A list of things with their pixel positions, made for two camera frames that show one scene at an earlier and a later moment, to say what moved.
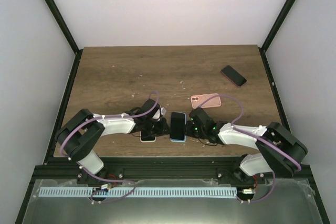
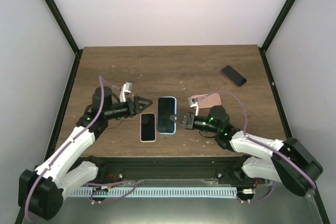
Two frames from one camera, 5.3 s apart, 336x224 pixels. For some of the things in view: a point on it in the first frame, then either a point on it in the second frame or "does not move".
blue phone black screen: x=177 y=126 → x=166 y=108
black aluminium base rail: x=119 y=169 does not move
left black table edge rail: x=50 y=152 does not move
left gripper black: x=163 y=129 → x=130 y=104
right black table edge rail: x=274 y=89 does not move
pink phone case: x=197 y=99 does not move
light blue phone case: x=185 y=136 → x=167 y=107
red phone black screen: x=233 y=76 does not move
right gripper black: x=188 y=133 → x=189 y=119
